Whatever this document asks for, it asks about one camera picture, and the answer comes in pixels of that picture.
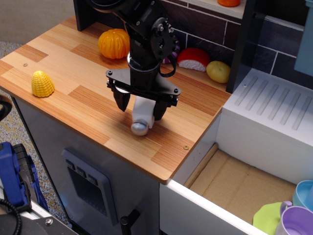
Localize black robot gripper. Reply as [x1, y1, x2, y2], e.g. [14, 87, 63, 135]
[106, 55, 181, 120]

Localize white salt shaker silver cap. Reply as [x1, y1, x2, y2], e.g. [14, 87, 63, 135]
[131, 96, 156, 136]

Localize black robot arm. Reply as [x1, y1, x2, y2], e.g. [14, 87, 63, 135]
[87, 0, 181, 120]

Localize purple white toy onion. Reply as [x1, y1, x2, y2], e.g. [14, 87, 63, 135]
[162, 36, 180, 64]

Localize orange toy pumpkin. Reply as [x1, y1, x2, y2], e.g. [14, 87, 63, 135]
[98, 28, 130, 59]

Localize yellow toy potato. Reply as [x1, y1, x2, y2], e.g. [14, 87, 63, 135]
[206, 61, 231, 84]

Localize yellow toy corn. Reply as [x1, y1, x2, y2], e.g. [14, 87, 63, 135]
[31, 70, 55, 97]

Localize grey toy oven door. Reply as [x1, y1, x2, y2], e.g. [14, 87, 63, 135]
[62, 149, 117, 226]

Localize white toy sink unit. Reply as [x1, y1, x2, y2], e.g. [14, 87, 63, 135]
[159, 69, 313, 235]

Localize orange toy on shelf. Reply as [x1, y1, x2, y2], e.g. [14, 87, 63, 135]
[217, 0, 241, 7]

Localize wooden upper shelf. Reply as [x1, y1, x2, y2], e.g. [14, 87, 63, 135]
[190, 0, 246, 19]

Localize blue black clamp tool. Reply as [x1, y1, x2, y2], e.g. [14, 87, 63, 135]
[0, 142, 49, 212]

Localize light blue toy appliance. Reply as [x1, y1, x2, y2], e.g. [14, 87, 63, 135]
[294, 0, 313, 76]

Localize green toy plate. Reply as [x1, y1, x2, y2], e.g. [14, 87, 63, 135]
[252, 202, 282, 235]

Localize light blue toy cup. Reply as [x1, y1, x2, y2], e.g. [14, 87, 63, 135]
[292, 180, 313, 211]

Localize purple toy cup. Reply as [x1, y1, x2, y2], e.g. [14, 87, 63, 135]
[275, 201, 313, 235]

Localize black oven door handle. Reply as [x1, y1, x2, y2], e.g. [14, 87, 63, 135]
[120, 209, 140, 235]

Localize black hose at left edge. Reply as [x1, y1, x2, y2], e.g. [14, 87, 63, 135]
[0, 94, 13, 122]

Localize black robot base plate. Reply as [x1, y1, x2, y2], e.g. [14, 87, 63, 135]
[0, 213, 76, 235]

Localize black cable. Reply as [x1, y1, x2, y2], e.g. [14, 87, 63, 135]
[0, 198, 22, 235]

